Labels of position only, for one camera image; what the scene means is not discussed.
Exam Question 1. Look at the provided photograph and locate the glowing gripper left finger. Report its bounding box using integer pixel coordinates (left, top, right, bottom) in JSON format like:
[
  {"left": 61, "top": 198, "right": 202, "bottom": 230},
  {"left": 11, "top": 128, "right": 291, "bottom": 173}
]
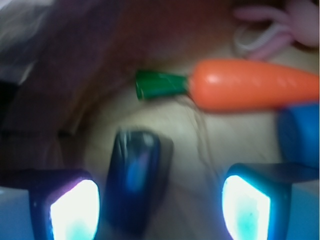
[{"left": 0, "top": 169, "right": 100, "bottom": 240}]

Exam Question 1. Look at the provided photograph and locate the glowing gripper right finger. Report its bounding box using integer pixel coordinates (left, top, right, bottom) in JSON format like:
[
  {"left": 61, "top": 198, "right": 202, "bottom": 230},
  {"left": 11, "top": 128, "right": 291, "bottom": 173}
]
[{"left": 221, "top": 163, "right": 320, "bottom": 240}]

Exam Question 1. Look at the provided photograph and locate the blue toy bottle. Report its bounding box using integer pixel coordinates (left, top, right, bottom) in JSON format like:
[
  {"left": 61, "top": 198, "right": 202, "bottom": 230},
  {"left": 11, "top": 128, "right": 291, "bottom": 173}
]
[{"left": 276, "top": 103, "right": 320, "bottom": 169}]

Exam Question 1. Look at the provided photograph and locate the orange toy carrot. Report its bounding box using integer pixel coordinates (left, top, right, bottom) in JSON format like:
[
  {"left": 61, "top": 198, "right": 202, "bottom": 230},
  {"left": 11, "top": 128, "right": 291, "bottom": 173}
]
[{"left": 135, "top": 59, "right": 320, "bottom": 112}]

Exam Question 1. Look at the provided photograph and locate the brown paper bag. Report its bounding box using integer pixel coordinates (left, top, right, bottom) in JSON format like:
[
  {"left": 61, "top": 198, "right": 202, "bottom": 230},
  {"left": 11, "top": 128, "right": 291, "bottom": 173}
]
[{"left": 0, "top": 0, "right": 320, "bottom": 240}]

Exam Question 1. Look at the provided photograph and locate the pink plush bunny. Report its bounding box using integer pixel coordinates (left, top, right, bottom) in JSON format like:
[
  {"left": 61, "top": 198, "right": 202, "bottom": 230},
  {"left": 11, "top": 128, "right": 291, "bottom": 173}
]
[{"left": 233, "top": 0, "right": 320, "bottom": 61}]

